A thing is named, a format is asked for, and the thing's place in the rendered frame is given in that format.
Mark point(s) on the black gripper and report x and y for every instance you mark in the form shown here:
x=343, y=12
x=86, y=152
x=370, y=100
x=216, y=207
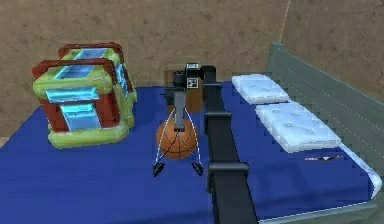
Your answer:
x=179, y=110

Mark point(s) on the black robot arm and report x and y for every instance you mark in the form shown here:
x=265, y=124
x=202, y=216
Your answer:
x=226, y=153

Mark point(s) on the orange basketball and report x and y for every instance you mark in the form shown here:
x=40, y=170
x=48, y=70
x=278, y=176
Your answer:
x=176, y=143

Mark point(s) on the brown wooden nightstand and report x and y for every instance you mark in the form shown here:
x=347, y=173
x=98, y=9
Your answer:
x=195, y=98

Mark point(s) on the blue bed with grey headboard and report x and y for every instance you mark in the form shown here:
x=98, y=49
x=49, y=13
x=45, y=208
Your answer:
x=100, y=186

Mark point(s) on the white pillow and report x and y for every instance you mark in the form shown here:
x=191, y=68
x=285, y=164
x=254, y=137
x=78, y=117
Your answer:
x=296, y=126
x=260, y=88

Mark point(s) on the green and red box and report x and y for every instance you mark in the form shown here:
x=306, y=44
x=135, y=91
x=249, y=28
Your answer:
x=83, y=100

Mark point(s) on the small thin dark pen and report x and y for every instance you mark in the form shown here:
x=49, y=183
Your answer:
x=323, y=158

